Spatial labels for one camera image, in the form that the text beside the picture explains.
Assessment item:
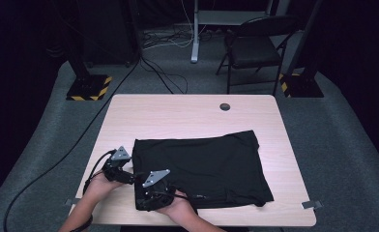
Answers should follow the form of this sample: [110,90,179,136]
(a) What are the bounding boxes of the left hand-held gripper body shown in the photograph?
[102,145,135,186]

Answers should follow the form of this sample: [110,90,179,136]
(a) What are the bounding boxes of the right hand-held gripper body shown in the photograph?
[134,168,178,212]

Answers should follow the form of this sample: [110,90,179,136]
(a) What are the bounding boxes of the black t-shirt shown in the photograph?
[131,130,275,212]

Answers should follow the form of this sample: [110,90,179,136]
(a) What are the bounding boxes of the person's left hand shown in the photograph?
[85,171,125,200]

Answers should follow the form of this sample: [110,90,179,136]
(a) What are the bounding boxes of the person's right hand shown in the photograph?
[154,189,197,224]

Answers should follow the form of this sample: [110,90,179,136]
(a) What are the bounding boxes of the black stand yellow-striped base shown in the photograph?
[65,47,113,102]
[277,0,325,99]

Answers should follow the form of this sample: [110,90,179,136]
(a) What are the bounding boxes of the dark cabinet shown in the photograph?
[77,0,141,66]

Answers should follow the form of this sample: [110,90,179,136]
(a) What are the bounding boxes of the black folding chair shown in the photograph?
[216,14,300,97]

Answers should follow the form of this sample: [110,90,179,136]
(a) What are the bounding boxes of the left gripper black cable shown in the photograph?
[69,149,118,232]

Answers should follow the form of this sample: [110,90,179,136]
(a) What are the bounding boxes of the thick black floor cable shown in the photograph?
[3,57,142,232]

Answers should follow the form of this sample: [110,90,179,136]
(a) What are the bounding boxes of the thin black floor cables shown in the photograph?
[139,57,190,95]

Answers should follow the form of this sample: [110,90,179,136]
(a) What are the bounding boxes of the tangle of floor cables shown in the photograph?
[141,27,195,51]

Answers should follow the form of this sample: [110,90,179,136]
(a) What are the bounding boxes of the white metal desk frame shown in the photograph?
[190,0,274,64]

